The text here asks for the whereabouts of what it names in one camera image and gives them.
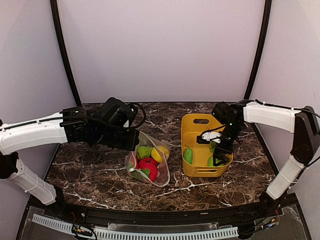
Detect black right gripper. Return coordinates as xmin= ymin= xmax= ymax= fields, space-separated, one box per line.
xmin=213 ymin=120 xmax=244 ymax=166

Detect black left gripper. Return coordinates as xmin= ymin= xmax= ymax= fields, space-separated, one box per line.
xmin=93 ymin=126 xmax=140 ymax=151

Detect green toy guava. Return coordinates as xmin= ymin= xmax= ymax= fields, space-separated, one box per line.
xmin=207 ymin=156 xmax=227 ymax=167

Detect yellow plastic basket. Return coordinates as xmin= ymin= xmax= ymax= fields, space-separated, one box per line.
xmin=181 ymin=113 xmax=233 ymax=178

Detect yellow toy lemon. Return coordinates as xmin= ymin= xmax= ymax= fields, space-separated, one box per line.
xmin=151 ymin=145 xmax=170 ymax=164

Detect green toy chayote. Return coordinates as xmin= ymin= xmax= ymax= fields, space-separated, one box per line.
xmin=136 ymin=146 xmax=153 ymax=160

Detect clear dotted zip top bag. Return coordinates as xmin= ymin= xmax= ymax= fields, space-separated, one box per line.
xmin=125 ymin=132 xmax=171 ymax=187

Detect red toy apple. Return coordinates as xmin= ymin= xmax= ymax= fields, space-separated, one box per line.
xmin=138 ymin=157 xmax=158 ymax=182

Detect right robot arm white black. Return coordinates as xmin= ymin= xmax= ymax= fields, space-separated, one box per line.
xmin=202 ymin=99 xmax=320 ymax=217

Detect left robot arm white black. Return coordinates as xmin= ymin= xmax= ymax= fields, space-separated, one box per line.
xmin=0 ymin=104 xmax=139 ymax=218

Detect green toy grapes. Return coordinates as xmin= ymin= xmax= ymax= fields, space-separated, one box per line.
xmin=209 ymin=141 xmax=216 ymax=153

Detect small right wrist webcam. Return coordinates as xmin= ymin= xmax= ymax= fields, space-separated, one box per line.
xmin=196 ymin=130 xmax=221 ymax=144

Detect green toy cucumber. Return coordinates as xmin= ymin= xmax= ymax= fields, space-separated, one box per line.
xmin=183 ymin=145 xmax=193 ymax=165

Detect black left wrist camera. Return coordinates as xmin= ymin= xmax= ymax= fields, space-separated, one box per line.
xmin=97 ymin=97 xmax=138 ymax=128

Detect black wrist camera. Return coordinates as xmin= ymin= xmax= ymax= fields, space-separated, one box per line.
xmin=211 ymin=101 xmax=231 ymax=125
xmin=97 ymin=97 xmax=138 ymax=128

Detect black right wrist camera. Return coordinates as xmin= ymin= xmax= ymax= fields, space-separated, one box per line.
xmin=211 ymin=101 xmax=231 ymax=125

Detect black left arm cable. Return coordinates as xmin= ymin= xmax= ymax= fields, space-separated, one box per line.
xmin=128 ymin=102 xmax=147 ymax=131

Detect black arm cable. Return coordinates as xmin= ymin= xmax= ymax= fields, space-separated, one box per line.
xmin=128 ymin=102 xmax=147 ymax=131
xmin=299 ymin=106 xmax=320 ymax=171

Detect white slotted cable duct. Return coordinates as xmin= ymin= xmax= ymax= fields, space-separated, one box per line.
xmin=31 ymin=214 xmax=239 ymax=240

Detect black front rail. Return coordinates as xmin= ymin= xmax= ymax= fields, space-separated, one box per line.
xmin=27 ymin=196 xmax=287 ymax=226

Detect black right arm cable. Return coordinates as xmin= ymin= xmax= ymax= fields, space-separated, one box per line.
xmin=299 ymin=106 xmax=320 ymax=171

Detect black right frame post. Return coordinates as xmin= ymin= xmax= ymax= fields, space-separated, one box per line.
xmin=243 ymin=0 xmax=272 ymax=100

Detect black frame post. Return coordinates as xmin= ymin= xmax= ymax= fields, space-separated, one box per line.
xmin=243 ymin=0 xmax=272 ymax=100
xmin=49 ymin=0 xmax=82 ymax=107

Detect black left frame post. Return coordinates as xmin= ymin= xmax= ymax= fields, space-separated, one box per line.
xmin=49 ymin=0 xmax=82 ymax=107

